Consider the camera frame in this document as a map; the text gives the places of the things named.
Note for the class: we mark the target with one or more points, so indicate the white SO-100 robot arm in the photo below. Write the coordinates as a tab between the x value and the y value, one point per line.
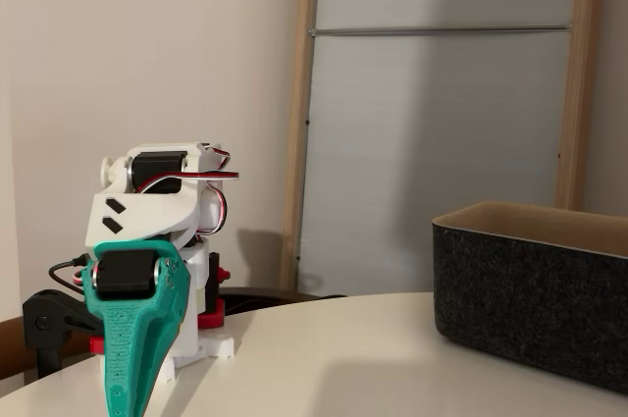
147	213

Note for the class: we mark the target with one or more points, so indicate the wooden frame with translucent panel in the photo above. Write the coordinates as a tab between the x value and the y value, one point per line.
297	142

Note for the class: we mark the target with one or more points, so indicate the teal gripper black servo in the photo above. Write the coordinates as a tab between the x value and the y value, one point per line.
129	310

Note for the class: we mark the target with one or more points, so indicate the thin metal rod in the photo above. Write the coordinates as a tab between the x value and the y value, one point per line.
441	30

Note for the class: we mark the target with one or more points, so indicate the dark grey felt basket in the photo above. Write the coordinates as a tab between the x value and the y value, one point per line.
515	299

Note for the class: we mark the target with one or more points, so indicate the black clamp with red knob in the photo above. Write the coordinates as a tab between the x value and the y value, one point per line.
214	270

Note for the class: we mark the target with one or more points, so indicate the black table clamp red pad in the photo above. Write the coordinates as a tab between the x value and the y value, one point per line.
49	314

